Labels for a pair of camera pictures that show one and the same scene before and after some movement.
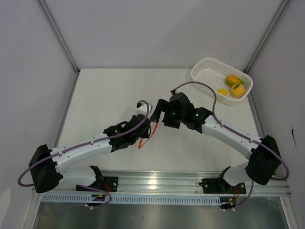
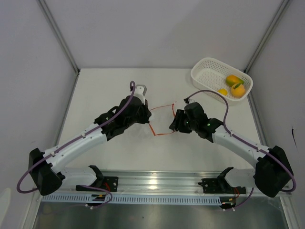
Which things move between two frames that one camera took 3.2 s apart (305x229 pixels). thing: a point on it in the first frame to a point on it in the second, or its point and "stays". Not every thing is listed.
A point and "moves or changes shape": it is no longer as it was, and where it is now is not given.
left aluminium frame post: [44, 6] stays
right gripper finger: [161, 106] to [174, 125]
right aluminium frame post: [267, 36] stays
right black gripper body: [173, 119] to [188, 126]
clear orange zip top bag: [153, 128] moves or changes shape
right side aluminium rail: [253, 107] stays
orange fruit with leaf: [238, 90] stays
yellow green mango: [230, 80] stays
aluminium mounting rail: [170, 184] stays
